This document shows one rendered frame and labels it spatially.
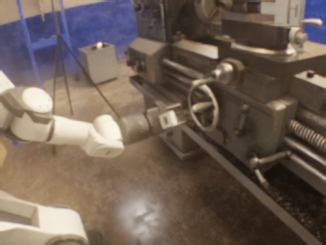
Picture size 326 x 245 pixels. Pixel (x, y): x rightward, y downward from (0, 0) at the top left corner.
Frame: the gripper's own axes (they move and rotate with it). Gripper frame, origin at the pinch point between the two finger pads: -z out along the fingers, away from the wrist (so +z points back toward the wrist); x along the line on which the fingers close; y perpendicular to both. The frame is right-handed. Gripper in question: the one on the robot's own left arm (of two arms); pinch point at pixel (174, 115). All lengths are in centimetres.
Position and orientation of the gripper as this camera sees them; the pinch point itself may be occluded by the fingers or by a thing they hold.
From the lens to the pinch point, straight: 73.2
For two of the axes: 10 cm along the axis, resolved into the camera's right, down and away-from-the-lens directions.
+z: -8.9, 3.0, -3.4
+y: 3.1, -1.3, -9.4
